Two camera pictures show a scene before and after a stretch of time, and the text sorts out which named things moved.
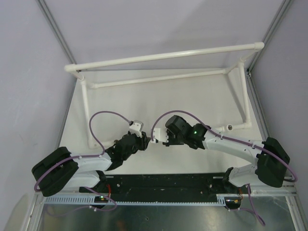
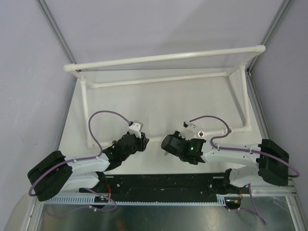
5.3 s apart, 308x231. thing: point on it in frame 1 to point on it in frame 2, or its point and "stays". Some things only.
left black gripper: [143, 140] stays
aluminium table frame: [267, 209] stays
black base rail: [206, 185] stays
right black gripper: [170, 142] to [176, 135]
